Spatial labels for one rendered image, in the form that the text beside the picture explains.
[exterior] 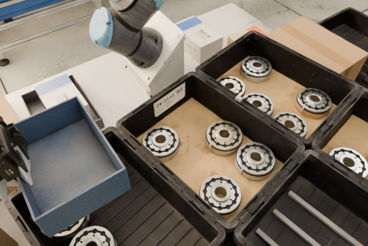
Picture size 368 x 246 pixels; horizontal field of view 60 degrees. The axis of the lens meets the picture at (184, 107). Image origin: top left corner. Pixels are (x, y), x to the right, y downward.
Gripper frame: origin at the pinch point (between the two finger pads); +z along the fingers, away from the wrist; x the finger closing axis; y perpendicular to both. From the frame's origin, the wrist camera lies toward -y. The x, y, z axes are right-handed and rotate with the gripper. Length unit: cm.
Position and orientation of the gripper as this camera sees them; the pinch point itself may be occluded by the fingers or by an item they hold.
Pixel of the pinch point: (18, 176)
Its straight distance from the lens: 59.7
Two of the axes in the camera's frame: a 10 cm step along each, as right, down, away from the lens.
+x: 8.2, -4.7, 3.1
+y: 5.6, 6.2, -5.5
